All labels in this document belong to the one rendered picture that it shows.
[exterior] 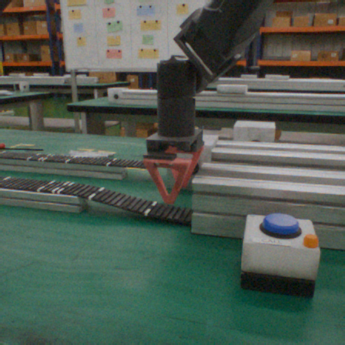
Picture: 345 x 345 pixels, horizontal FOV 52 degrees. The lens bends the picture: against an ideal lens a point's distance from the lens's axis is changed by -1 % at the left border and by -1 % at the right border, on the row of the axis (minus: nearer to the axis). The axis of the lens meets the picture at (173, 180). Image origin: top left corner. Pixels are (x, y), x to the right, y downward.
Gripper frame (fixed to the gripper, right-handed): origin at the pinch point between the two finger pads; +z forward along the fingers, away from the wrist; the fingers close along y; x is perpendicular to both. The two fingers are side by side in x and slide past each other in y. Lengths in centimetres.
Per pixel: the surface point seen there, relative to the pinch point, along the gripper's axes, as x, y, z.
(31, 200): 26.2, -2.1, 3.8
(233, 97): 8, 156, -1
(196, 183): -4.4, -5.0, -3.1
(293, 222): -17.2, -13.4, -2.4
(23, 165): 42.1, 16.6, 3.5
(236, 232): -10.3, -4.8, 3.9
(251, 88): 9, 331, 4
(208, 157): -2.7, 14.0, -2.1
